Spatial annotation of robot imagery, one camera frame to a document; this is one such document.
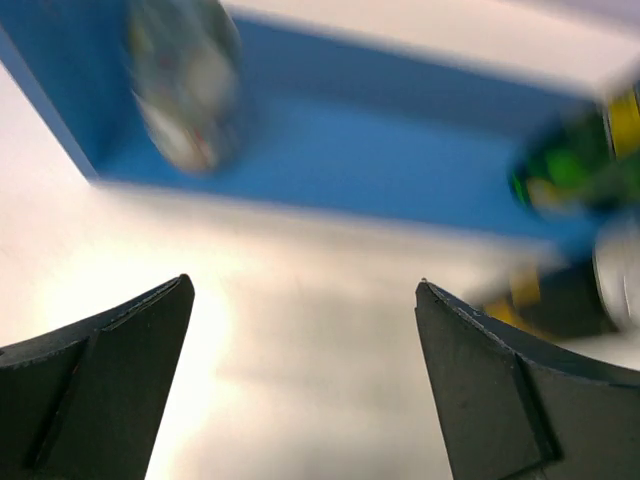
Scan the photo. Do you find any blue and yellow wooden shelf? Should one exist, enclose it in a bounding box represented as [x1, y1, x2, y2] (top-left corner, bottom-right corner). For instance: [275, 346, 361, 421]
[1, 1, 639, 256]

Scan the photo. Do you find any green bottle yellow label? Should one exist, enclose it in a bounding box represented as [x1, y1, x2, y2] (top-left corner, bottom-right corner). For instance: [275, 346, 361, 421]
[508, 109, 627, 214]

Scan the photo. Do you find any black can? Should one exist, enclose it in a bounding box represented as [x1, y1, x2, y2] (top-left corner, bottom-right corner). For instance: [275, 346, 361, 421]
[474, 216, 639, 342]

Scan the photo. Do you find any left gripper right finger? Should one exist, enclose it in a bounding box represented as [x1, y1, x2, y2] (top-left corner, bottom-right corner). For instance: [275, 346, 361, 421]
[415, 280, 639, 480]

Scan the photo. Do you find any clear Chang bottle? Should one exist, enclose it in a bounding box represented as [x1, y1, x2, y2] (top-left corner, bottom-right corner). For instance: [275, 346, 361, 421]
[127, 1, 240, 172]

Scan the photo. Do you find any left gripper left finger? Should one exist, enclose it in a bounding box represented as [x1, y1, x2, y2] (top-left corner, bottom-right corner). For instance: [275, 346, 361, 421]
[1, 275, 194, 479]

